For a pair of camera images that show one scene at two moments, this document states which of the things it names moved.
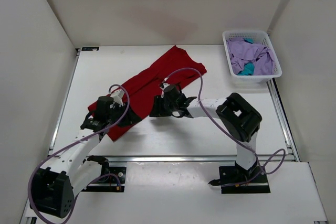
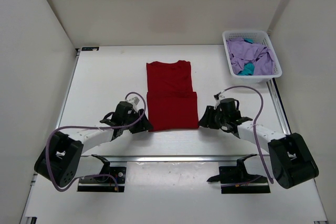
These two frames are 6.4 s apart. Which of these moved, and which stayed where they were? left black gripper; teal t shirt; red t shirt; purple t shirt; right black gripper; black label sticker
Moved: right black gripper; left black gripper; red t shirt
Stayed: teal t shirt; purple t shirt; black label sticker
